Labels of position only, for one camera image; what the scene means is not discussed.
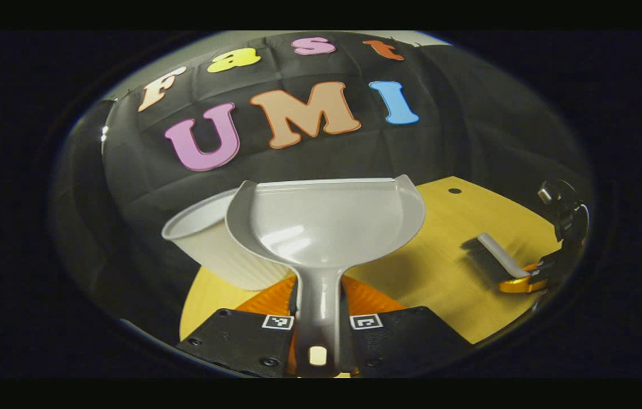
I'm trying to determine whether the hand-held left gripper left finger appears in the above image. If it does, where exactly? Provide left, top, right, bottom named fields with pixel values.
left=176, top=277, right=299, bottom=378

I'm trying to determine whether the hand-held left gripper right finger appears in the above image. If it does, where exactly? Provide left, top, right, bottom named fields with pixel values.
left=338, top=276, right=464, bottom=376

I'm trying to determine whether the grey plastic dustpan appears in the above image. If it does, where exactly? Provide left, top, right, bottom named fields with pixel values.
left=225, top=174, right=427, bottom=377

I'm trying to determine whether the small grey broom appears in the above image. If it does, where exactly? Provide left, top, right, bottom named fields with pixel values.
left=461, top=232, right=532, bottom=286

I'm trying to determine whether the white ribbed garbage bin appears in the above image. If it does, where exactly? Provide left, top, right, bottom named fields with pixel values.
left=161, top=187, right=294, bottom=291

